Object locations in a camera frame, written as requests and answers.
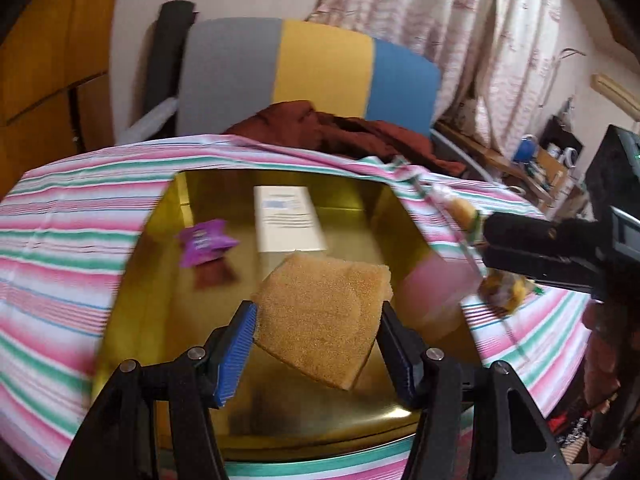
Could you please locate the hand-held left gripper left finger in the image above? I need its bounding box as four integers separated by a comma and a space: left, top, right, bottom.
57, 300, 261, 480

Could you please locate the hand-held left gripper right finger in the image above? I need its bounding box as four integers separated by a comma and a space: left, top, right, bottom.
381, 300, 573, 480

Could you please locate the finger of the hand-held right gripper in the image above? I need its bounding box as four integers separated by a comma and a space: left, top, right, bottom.
482, 211, 608, 260
481, 246, 608, 297

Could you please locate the clear yellow cake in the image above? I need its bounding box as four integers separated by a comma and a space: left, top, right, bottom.
394, 156, 543, 313

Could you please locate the brown sponge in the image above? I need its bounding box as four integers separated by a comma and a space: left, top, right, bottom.
250, 252, 393, 391

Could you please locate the gold metal tin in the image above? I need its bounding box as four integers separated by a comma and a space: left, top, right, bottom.
92, 170, 481, 463

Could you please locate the wooden desk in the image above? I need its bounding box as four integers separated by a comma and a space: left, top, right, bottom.
435, 120, 586, 211

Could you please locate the black speaker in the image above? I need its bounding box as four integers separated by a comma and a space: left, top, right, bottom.
540, 115, 583, 161

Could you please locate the pink quilt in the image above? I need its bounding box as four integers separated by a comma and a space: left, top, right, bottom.
580, 302, 640, 461

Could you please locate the purple candy packet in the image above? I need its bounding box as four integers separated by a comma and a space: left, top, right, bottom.
177, 219, 240, 268

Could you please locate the cream air conditioner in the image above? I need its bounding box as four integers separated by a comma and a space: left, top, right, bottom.
592, 74, 640, 121

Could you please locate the white cardboard box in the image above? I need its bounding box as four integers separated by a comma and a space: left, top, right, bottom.
253, 186, 328, 253

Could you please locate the striped tablecloth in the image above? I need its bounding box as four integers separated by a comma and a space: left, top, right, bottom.
0, 132, 593, 480

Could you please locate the pink patterned curtain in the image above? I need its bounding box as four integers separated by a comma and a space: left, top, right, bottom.
305, 0, 576, 156

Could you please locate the dark red jacket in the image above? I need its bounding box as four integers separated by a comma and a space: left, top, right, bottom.
222, 101, 468, 177

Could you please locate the grey yellow blue chair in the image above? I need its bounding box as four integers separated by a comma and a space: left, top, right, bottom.
115, 0, 493, 181

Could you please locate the wooden wardrobe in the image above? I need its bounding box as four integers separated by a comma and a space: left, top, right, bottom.
0, 0, 126, 201

